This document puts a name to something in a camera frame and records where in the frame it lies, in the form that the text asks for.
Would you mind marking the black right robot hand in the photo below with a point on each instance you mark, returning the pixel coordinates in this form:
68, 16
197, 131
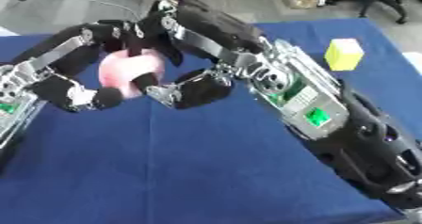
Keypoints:
220, 24

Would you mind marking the pink soft ball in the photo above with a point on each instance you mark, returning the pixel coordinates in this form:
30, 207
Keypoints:
129, 66

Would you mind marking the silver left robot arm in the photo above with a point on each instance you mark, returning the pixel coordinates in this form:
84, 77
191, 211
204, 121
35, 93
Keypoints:
10, 108

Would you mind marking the silver and black right robot arm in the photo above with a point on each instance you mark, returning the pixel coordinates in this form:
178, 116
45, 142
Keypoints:
330, 108

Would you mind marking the yellow block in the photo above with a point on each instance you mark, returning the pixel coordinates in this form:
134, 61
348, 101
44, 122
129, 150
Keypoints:
344, 54

